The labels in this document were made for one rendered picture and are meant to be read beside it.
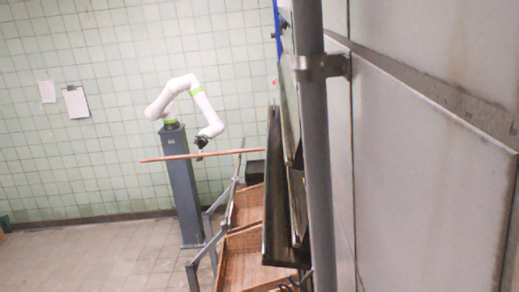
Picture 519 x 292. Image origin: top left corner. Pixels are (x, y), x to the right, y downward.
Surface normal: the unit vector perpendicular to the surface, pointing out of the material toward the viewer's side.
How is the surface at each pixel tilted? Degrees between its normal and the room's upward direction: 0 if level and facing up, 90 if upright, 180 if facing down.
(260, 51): 90
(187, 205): 90
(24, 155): 90
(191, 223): 90
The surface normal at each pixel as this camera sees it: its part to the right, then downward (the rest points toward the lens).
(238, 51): -0.03, 0.37
